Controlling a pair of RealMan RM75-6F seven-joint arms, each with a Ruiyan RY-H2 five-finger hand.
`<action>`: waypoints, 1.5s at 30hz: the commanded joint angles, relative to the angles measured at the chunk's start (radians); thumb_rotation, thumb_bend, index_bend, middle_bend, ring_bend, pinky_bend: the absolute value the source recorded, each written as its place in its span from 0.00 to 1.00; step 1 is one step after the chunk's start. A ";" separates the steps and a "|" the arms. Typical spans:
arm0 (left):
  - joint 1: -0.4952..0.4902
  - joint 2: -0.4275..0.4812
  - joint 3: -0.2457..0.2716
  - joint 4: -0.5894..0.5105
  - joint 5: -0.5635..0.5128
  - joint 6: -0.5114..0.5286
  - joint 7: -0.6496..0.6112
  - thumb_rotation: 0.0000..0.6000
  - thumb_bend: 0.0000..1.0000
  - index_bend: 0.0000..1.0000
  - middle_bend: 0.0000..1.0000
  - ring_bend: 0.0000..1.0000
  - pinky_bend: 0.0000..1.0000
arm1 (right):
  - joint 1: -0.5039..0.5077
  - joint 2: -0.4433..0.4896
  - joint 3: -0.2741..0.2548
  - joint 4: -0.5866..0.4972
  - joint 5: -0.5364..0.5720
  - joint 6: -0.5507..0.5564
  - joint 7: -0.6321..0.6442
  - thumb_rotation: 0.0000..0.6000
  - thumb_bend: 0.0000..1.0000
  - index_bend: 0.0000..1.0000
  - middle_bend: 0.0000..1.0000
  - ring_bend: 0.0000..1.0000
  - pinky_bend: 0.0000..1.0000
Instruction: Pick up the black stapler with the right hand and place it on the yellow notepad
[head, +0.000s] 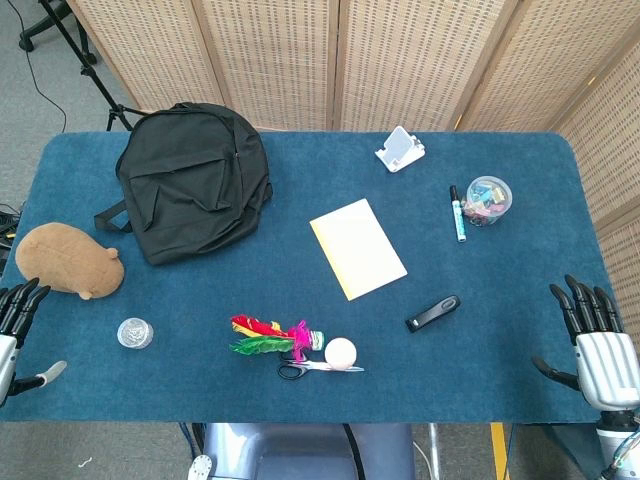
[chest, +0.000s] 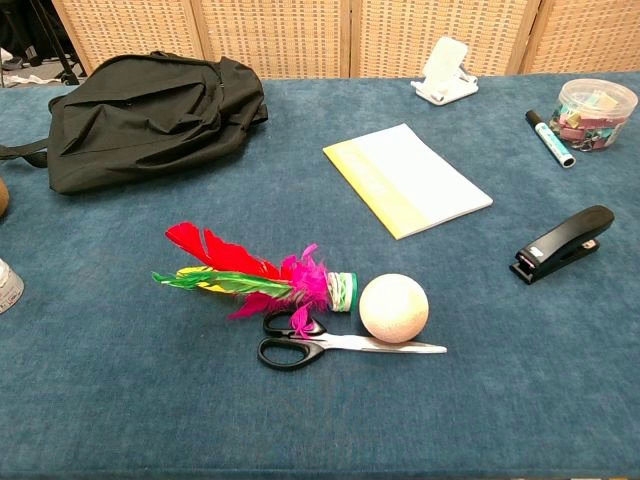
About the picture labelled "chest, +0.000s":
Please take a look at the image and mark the white and yellow notebook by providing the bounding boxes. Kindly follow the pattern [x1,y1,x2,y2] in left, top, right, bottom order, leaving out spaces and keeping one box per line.
[322,122,495,241]

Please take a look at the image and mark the black stapler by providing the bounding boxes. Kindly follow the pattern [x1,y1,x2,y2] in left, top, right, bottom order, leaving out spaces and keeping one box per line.
[509,204,616,286]

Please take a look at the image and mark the colourful feather shuttlecock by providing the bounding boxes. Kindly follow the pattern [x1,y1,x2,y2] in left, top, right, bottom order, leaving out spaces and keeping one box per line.
[151,221,360,338]

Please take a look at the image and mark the white foam ball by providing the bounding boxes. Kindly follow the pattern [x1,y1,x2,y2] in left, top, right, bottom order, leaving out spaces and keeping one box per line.
[358,273,430,345]

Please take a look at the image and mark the blue table cloth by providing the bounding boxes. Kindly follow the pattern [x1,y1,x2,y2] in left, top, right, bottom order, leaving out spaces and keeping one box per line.
[0,72,640,476]

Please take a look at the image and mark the woven wicker folding screen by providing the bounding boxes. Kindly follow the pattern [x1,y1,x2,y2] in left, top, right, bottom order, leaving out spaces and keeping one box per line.
[51,0,640,80]

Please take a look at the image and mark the black fabric backpack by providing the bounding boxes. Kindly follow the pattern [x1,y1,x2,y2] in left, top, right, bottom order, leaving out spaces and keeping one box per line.
[0,50,270,196]

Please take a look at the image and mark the white phone stand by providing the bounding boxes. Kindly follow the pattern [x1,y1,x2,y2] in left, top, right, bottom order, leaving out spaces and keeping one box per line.
[410,36,480,106]

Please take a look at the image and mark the black capped white marker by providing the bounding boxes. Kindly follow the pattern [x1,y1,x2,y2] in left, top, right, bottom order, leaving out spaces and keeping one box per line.
[524,109,577,169]

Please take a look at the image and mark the clear tub of binder clips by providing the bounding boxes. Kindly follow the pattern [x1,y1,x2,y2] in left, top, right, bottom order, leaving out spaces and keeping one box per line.
[548,78,639,154]

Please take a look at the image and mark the grey object at left edge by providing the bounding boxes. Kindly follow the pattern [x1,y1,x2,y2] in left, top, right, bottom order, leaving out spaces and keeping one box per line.
[0,258,25,315]

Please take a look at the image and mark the black tripod stand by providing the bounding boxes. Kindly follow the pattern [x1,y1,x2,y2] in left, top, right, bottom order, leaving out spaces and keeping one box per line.
[9,0,82,86]

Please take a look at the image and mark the black handled scissors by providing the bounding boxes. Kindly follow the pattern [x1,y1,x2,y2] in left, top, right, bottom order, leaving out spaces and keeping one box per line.
[256,309,448,372]

